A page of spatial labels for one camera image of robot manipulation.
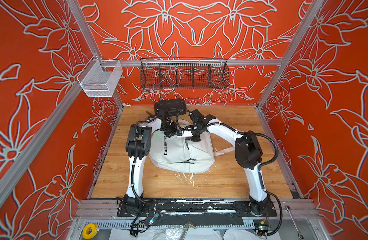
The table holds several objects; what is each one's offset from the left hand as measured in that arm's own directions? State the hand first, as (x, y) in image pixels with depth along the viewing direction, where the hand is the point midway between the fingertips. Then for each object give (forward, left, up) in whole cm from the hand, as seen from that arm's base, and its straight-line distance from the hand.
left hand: (180, 130), depth 102 cm
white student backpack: (-18, -8, +4) cm, 20 cm away
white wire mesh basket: (+17, +52, +29) cm, 62 cm away
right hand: (-7, -4, +5) cm, 10 cm away
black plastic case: (+17, +9, +5) cm, 20 cm away
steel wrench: (-54, -58, -1) cm, 80 cm away
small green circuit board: (-52, -43, -2) cm, 68 cm away
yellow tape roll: (-57, +36, -2) cm, 68 cm away
